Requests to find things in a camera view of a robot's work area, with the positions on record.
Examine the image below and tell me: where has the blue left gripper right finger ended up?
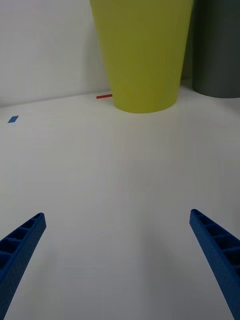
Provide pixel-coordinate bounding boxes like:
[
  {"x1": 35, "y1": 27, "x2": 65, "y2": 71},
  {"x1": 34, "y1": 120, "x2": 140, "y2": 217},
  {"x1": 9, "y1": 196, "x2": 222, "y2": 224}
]
[{"x1": 189, "y1": 208, "x2": 240, "y2": 320}]

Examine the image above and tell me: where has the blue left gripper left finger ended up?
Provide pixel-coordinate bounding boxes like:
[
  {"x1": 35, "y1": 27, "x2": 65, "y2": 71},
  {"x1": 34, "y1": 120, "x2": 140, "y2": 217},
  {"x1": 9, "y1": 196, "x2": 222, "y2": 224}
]
[{"x1": 0, "y1": 212, "x2": 47, "y2": 320}]

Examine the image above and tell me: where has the grey plastic waste bin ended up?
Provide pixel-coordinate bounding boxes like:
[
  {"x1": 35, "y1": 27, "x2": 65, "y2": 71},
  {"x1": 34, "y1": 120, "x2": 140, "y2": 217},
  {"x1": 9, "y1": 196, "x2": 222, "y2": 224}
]
[{"x1": 191, "y1": 0, "x2": 240, "y2": 99}]

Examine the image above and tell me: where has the yellow-green plastic waste bin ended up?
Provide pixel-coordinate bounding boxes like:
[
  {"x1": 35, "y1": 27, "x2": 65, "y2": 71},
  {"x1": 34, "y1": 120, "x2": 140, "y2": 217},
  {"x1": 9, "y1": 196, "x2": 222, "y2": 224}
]
[{"x1": 88, "y1": 0, "x2": 194, "y2": 114}]

